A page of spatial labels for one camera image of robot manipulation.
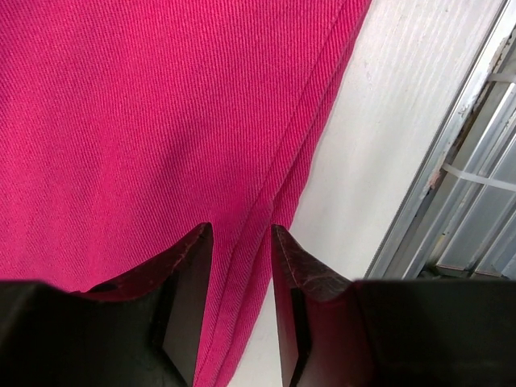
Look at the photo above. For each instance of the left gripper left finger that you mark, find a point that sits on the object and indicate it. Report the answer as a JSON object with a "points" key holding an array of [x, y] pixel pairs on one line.
{"points": [[141, 328]]}

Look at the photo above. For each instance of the pink trousers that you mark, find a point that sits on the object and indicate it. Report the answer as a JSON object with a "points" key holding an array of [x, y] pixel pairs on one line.
{"points": [[126, 123]]}

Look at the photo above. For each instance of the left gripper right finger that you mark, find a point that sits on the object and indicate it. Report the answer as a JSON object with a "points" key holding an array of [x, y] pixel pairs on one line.
{"points": [[336, 332]]}

